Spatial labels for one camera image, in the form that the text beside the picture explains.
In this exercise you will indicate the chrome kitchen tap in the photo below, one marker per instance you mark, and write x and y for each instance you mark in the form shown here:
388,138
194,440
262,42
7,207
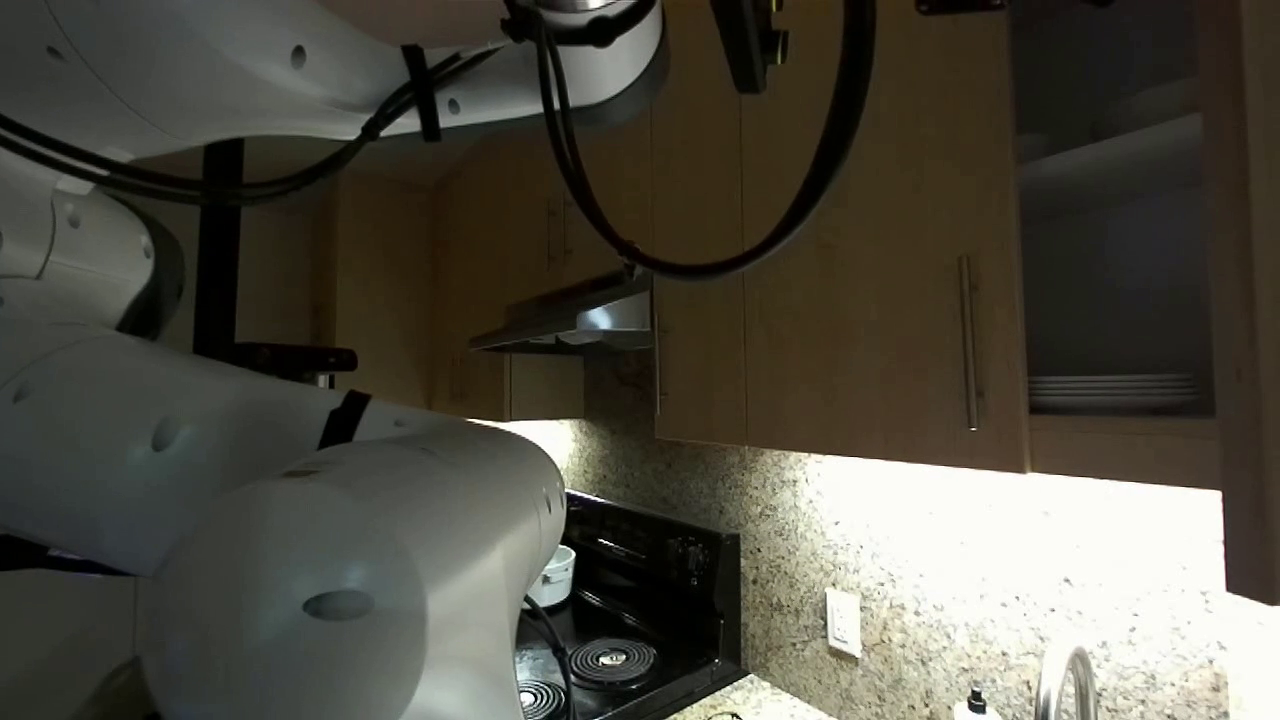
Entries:
1055,680

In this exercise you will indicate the black electric stove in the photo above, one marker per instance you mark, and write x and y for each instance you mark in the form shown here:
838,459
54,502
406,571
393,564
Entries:
650,600

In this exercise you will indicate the steel range hood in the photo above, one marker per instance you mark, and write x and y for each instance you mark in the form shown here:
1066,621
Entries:
570,318

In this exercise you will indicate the small coil burner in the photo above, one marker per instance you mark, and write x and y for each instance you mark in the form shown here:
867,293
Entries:
540,702

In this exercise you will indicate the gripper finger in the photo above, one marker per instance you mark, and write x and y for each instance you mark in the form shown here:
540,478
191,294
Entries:
960,5
748,40

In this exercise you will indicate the white wall socket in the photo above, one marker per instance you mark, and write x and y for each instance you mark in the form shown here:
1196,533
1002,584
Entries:
843,622

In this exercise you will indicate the large coil burner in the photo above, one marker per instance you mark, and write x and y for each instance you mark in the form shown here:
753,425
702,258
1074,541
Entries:
612,662

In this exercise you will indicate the wide wooden cabinet door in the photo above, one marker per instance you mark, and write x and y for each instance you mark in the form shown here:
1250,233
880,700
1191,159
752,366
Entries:
860,300

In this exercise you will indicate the open wooden cabinet door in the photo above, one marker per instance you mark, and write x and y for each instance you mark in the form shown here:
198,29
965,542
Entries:
1250,350

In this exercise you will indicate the white soap bottle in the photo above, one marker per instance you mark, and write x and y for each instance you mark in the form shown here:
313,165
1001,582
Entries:
975,708

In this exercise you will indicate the wooden upper kitchen cabinet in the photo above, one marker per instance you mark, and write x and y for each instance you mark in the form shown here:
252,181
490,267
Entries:
860,300

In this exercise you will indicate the narrow wooden cabinet door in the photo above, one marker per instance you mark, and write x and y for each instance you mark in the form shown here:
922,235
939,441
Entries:
700,350

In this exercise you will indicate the wooden corner wall cabinet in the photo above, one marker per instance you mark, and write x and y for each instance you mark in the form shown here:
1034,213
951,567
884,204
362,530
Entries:
480,250

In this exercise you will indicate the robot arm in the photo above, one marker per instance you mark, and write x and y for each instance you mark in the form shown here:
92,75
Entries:
300,560

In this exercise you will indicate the stack of white plates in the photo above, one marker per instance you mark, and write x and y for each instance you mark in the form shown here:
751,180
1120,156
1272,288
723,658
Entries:
1115,392

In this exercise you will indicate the white pot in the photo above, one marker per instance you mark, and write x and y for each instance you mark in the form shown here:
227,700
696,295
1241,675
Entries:
555,578

